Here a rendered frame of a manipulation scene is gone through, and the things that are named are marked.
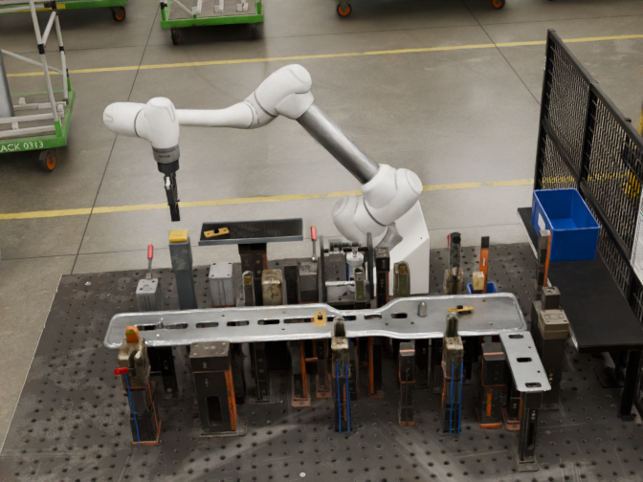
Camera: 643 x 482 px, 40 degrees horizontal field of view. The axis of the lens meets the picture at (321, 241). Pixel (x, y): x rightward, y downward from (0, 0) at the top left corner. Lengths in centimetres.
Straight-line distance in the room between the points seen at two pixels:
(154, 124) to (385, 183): 97
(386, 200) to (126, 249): 240
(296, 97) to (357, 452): 131
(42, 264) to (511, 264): 288
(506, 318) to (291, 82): 116
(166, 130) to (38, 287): 248
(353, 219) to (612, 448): 131
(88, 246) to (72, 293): 178
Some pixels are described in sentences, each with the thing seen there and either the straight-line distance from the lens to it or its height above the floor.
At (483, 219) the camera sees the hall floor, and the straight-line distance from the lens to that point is 560.
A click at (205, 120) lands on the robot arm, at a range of 325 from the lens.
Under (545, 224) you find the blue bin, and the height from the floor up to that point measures 113.
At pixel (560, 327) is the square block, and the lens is 290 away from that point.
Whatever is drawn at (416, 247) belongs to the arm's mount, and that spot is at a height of 92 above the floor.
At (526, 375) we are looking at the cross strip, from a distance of 276.
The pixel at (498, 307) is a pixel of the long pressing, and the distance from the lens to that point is 303.
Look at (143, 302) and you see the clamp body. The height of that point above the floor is 102.
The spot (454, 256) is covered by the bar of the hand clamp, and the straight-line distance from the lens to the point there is 305.
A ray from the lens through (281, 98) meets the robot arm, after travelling 335.
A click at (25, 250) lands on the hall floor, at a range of 571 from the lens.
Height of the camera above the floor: 272
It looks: 30 degrees down
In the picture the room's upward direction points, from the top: 3 degrees counter-clockwise
